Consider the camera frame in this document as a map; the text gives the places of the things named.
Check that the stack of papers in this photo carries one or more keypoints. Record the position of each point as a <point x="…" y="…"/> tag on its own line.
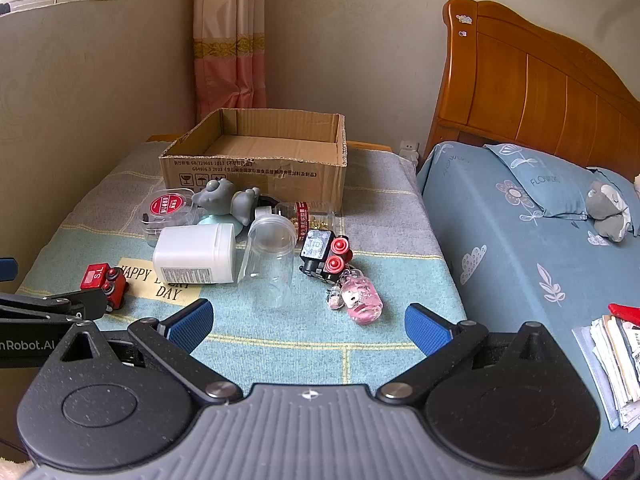
<point x="610" y="347"/>

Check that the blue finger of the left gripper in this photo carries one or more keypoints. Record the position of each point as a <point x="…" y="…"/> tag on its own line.
<point x="8" y="269"/>
<point x="88" y="304"/>

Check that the clear plastic cup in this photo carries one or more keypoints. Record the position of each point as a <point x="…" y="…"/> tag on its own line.
<point x="270" y="254"/>

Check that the wooden headboard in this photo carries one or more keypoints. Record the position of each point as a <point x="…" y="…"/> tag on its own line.
<point x="508" y="80"/>

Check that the pink curtain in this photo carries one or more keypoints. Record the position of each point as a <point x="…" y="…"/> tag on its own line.
<point x="229" y="54"/>

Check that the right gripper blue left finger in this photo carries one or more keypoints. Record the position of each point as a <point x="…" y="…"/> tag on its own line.
<point x="167" y="345"/>

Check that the light blue round case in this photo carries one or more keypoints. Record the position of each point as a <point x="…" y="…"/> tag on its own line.
<point x="224" y="219"/>

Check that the black oval case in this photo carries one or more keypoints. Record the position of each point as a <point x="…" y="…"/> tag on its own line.
<point x="265" y="205"/>

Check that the grey plush toy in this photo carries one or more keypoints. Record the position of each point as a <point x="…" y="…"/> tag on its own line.
<point x="608" y="210"/>

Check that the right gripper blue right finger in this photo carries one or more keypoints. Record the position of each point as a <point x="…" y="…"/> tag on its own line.
<point x="448" y="348"/>

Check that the white plastic jar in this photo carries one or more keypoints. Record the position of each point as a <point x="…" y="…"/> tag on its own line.
<point x="195" y="255"/>

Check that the clear jar red lid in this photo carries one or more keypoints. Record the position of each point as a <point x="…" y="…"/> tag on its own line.
<point x="166" y="207"/>

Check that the white wall charger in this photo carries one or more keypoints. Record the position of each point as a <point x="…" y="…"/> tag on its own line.
<point x="409" y="150"/>

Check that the blue floral pillow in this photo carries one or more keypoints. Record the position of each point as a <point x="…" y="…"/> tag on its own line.
<point x="560" y="188"/>

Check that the red toy train block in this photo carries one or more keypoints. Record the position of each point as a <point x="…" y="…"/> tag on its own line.
<point x="108" y="279"/>

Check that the brown cardboard box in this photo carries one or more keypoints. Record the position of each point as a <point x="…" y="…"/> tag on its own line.
<point x="291" y="155"/>

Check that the grey hippo figurine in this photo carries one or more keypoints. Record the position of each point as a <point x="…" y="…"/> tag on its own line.
<point x="221" y="198"/>

